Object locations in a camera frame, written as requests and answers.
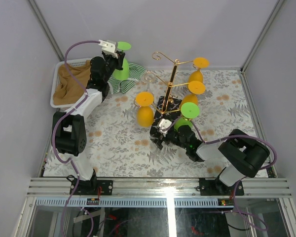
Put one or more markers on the gold wine glass rack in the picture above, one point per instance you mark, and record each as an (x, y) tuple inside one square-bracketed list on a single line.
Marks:
[(168, 98)]

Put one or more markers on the green striped cloth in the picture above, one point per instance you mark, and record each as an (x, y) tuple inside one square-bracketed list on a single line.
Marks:
[(122, 86)]

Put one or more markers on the aluminium rail frame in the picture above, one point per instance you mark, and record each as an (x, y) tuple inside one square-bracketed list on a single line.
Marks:
[(160, 187)]

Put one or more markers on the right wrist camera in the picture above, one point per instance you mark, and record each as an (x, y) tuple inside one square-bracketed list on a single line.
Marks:
[(164, 126)]

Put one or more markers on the orange wine glass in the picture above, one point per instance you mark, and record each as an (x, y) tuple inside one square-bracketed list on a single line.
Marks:
[(198, 63), (196, 88)]

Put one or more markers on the clear glass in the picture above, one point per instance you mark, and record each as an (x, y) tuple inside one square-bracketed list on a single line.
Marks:
[(148, 77)]

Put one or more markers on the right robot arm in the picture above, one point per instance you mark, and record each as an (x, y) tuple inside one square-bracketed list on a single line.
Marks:
[(246, 155)]

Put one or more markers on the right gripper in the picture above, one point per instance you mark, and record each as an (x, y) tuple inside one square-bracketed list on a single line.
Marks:
[(159, 142)]

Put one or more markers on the green wine glass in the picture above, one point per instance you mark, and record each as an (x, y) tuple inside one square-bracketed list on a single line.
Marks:
[(189, 111)]

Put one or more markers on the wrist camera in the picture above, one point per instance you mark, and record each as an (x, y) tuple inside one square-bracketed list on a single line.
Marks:
[(164, 126), (108, 48)]

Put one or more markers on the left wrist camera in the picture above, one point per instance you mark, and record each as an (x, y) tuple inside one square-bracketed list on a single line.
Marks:
[(108, 48)]

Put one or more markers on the orange plastic cup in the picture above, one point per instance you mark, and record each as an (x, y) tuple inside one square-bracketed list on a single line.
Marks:
[(144, 114)]

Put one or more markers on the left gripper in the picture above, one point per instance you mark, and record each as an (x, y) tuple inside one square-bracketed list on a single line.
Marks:
[(116, 61)]

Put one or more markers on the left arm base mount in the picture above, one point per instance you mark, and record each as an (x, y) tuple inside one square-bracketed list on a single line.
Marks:
[(91, 187)]

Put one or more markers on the floral tablecloth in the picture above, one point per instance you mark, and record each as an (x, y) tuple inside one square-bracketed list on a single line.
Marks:
[(118, 147)]

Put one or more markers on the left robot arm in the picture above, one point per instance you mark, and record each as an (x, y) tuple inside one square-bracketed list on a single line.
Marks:
[(69, 133)]

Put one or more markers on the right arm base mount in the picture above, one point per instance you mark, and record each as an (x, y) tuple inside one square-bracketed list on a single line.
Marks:
[(214, 187)]

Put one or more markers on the green plastic cup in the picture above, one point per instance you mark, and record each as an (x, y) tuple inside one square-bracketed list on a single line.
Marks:
[(123, 73)]

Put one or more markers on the white plastic basket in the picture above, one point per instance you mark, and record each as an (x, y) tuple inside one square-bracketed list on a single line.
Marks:
[(76, 62)]

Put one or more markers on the brown cloth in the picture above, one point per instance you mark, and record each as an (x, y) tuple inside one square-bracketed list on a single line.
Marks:
[(68, 91)]

